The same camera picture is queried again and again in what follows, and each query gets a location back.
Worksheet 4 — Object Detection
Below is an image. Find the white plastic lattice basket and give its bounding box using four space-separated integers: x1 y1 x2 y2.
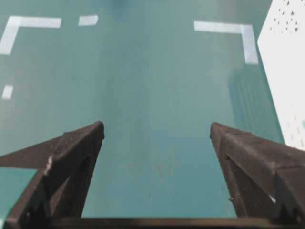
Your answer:
257 0 305 150

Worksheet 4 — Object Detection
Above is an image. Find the small left tape piece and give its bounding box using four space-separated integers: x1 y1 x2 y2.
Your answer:
78 15 99 26

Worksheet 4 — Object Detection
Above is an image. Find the bottom-left tape corner marker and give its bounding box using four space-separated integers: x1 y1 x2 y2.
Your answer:
0 16 61 55

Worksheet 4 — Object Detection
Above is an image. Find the small bottom tape piece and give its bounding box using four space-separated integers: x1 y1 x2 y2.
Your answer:
1 85 14 100

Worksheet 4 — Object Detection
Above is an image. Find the small tape piece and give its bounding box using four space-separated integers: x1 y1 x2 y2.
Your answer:
78 15 99 26
1 85 14 100

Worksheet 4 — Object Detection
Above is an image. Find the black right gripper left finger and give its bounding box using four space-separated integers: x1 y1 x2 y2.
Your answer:
0 121 104 229

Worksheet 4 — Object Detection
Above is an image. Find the top-left tape corner marker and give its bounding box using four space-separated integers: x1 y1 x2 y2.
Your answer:
194 21 259 65

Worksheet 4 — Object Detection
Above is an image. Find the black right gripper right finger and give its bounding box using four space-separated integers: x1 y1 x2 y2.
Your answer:
210 122 305 224

